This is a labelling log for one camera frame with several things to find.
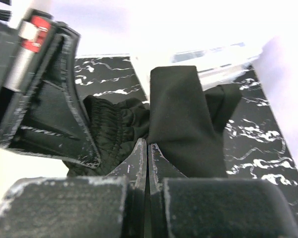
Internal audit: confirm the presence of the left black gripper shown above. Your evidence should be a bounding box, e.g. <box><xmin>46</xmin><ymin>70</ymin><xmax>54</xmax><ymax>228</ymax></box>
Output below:
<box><xmin>0</xmin><ymin>9</ymin><xmax>101</xmax><ymax>169</ymax></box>

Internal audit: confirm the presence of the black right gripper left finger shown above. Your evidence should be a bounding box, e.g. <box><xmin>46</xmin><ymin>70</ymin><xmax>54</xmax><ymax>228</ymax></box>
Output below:
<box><xmin>0</xmin><ymin>139</ymin><xmax>147</xmax><ymax>238</ymax></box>

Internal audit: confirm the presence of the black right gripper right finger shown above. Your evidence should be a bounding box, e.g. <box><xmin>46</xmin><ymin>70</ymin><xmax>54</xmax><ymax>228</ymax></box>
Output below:
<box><xmin>148</xmin><ymin>144</ymin><xmax>298</xmax><ymax>238</ymax></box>

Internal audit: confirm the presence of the black garment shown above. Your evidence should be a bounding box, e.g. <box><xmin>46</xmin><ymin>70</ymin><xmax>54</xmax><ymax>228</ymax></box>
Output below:
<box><xmin>66</xmin><ymin>66</ymin><xmax>241</xmax><ymax>178</ymax></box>

